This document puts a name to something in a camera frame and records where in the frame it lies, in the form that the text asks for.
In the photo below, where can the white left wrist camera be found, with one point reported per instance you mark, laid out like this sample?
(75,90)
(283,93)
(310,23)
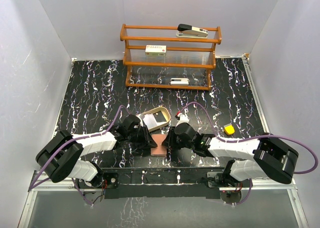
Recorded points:
(141,122)

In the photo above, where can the white staples box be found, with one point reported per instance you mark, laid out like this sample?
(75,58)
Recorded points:
(155,50)

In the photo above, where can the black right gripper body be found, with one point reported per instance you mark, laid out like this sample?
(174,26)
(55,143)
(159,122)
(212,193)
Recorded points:
(178,144)

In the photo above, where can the stack of credit cards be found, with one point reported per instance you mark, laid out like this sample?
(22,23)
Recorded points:
(153,120)

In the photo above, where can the pink leather card holder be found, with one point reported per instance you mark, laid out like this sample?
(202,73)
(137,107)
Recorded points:
(160,150)

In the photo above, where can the black and white stapler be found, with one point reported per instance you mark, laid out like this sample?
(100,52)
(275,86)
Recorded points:
(188,31)

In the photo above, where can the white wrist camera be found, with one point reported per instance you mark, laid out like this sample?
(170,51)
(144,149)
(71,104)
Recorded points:
(181,118)
(141,122)

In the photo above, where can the beige wooden tray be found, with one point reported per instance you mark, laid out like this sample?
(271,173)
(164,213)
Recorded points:
(165,113)

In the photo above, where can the yellow and grey sharpener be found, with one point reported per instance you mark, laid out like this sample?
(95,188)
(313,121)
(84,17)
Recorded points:
(229,129)

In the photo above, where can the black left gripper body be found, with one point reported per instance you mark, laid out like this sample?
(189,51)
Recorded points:
(137,138)

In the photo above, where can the orange wooden shelf rack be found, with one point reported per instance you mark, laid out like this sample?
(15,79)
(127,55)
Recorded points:
(191,58)

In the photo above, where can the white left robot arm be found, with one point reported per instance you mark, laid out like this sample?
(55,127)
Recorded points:
(61,157)

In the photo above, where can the small white stapler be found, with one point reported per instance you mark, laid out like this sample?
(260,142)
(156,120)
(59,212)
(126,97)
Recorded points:
(179,82)

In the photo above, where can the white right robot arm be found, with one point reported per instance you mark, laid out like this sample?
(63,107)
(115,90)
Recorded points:
(256,158)

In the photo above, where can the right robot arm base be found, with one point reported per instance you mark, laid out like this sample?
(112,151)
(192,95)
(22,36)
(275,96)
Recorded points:
(222,186)

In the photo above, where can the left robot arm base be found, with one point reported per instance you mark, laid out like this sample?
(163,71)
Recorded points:
(102,181)

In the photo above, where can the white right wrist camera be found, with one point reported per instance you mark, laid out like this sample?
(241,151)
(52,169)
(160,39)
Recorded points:
(181,118)

